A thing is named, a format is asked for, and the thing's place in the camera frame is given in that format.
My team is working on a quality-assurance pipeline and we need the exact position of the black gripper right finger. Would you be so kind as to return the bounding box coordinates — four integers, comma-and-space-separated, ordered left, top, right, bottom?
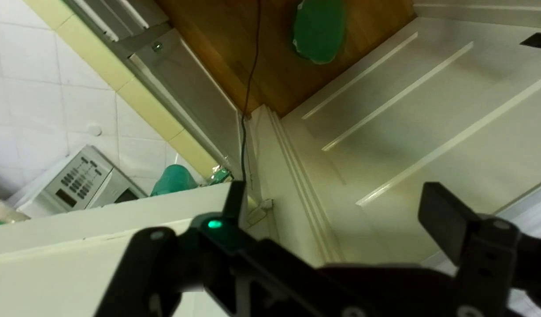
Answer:
418, 182, 541, 317

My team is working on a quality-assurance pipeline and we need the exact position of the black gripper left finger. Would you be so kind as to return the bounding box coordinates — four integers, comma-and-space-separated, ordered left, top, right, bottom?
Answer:
96, 182, 316, 317

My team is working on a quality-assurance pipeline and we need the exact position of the cream cabinet door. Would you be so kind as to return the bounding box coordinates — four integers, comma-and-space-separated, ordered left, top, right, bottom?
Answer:
0, 183, 230, 317

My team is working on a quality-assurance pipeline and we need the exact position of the green plastic cup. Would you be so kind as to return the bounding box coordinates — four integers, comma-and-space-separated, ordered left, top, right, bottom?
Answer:
152, 164, 198, 196

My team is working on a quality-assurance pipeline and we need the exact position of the white microwave oven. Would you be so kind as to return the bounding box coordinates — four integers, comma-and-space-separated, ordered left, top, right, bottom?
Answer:
8, 145, 147, 219

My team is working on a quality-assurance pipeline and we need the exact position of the cream panelled door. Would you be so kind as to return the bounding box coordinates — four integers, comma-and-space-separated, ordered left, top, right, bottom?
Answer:
251, 0, 541, 264

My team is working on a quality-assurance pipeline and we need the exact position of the green floor mat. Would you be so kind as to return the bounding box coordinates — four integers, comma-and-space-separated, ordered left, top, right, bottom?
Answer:
293, 0, 348, 65

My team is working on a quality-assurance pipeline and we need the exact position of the black power cord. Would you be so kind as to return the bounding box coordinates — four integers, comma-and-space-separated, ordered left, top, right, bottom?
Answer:
238, 0, 265, 182

